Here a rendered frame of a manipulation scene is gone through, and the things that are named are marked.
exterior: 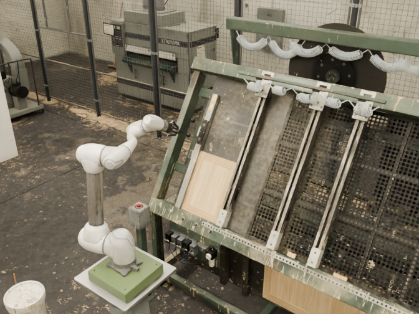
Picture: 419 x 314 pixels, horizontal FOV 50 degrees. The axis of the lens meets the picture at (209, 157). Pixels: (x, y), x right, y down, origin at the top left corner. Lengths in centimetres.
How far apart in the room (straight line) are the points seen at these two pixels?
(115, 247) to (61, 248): 187
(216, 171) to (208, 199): 22
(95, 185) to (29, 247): 213
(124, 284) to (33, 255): 194
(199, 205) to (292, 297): 98
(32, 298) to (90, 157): 137
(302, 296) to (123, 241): 140
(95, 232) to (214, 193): 95
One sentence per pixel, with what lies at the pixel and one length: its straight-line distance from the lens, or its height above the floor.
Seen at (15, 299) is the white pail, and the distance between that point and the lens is 386.
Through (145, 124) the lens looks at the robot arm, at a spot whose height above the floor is 164.
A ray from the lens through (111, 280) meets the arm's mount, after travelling 309.
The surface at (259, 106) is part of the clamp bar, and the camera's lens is 334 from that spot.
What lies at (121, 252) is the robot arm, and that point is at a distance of 302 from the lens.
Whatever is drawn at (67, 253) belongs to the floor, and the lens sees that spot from 476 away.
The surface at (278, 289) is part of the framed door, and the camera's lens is 362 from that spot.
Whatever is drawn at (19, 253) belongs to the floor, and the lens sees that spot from 491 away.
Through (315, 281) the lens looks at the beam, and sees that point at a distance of 306.
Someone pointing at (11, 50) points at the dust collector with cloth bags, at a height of 108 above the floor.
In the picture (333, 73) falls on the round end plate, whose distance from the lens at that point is 363.
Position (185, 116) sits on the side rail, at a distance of 368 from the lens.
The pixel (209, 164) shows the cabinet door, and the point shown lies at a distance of 349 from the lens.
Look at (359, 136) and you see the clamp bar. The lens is 303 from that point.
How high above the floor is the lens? 286
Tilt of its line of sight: 27 degrees down
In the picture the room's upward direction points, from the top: straight up
